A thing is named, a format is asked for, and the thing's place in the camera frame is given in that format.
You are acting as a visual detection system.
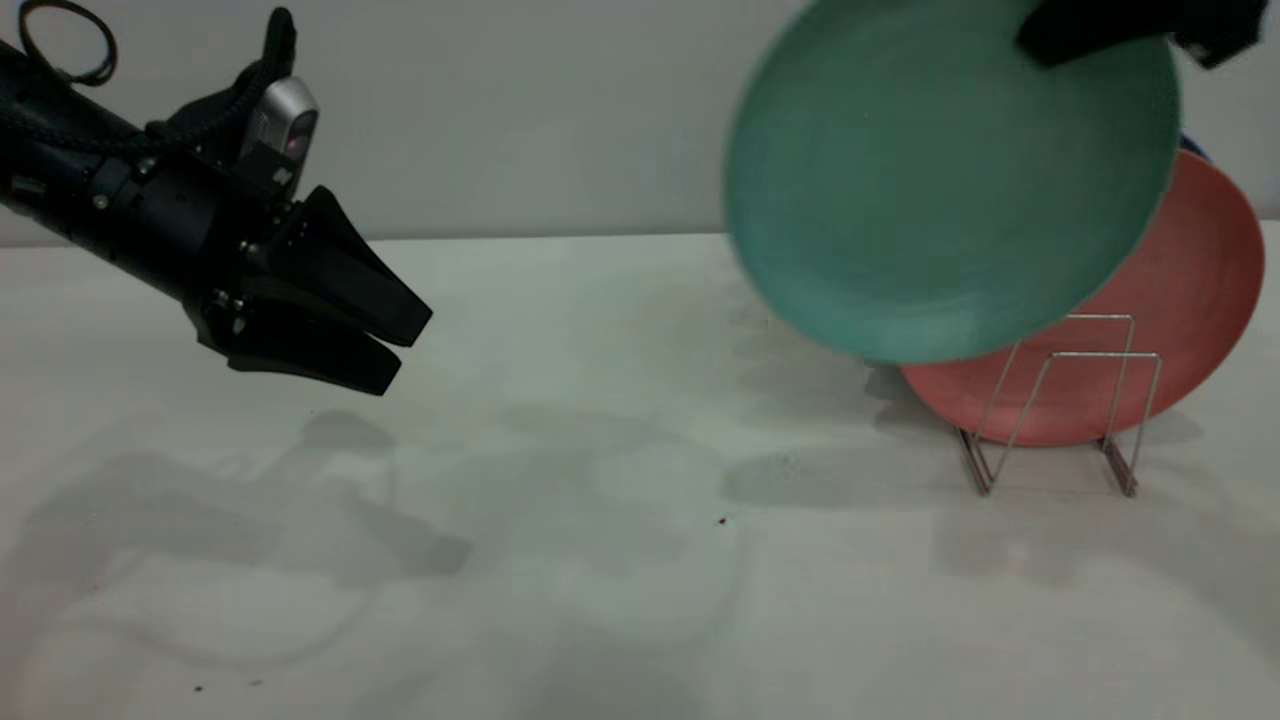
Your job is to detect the pink plate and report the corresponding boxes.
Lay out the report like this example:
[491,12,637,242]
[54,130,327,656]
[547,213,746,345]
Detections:
[900,150,1266,448]

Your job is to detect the metal wire plate rack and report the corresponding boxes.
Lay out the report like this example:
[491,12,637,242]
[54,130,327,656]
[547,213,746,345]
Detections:
[955,314,1164,500]

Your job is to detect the green plate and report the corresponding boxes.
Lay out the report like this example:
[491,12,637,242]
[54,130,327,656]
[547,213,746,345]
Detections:
[722,0,1183,365]

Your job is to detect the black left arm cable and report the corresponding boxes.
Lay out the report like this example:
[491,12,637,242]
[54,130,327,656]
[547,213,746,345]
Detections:
[0,0,298,151]

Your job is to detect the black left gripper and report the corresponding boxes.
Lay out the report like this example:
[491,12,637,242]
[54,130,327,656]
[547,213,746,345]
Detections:
[150,165,433,396]

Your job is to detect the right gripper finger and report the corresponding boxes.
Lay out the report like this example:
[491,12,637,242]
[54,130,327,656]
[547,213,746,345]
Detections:
[1017,0,1176,68]
[1172,0,1269,69]

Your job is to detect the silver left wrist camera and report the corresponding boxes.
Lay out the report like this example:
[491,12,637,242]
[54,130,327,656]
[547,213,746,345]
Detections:
[240,78,321,196]

